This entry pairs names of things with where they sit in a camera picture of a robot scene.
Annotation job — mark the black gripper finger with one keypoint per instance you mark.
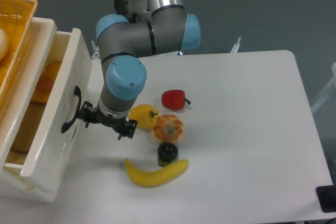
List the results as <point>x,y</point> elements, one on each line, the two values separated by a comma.
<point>86,113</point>
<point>127,129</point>

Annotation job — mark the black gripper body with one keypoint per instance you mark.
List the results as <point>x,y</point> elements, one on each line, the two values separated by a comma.
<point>109,120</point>

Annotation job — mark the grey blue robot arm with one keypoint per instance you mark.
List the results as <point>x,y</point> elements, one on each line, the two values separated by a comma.
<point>138,28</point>

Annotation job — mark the white drawer cabinet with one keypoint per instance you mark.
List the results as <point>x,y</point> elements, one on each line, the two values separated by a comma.
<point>26,103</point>

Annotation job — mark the yellow bell pepper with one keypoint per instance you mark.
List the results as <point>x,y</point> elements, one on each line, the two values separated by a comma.
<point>145,114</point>

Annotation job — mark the black grape bunch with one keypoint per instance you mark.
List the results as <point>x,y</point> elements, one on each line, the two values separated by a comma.
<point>167,153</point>

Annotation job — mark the brown egg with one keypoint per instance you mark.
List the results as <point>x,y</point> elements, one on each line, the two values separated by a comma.
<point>45,83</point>

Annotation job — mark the yellow banana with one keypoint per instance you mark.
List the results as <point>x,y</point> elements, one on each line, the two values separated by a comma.
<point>157,177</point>

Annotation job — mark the yellow cheese slice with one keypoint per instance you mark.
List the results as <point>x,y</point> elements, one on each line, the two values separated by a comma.
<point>39,97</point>

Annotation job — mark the red bell pepper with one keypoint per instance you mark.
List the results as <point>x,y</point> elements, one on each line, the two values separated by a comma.
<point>174,99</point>

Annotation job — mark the brown bread slice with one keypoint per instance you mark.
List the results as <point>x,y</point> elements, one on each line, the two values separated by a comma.
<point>28,128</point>

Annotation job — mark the yellow wicker basket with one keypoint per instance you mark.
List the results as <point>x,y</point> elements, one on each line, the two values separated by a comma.
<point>16,16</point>

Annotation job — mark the black device at edge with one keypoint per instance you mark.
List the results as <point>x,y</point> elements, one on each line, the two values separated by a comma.
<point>326,197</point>

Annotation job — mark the white table frame bracket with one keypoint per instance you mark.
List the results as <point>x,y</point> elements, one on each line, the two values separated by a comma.
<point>236,46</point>

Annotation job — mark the white chair frame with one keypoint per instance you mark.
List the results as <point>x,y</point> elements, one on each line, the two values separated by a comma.
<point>325,93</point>

